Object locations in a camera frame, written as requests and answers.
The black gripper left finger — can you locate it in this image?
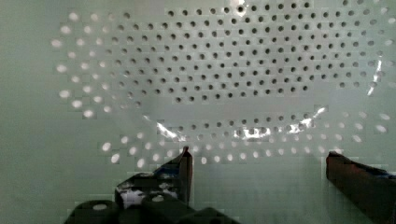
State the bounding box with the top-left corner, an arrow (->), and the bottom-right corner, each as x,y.
114,146 -> 192,209

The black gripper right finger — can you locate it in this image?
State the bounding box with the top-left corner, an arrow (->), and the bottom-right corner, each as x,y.
326,151 -> 396,224

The pale green strainer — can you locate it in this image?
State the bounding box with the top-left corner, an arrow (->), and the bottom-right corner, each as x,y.
1,0 -> 395,224

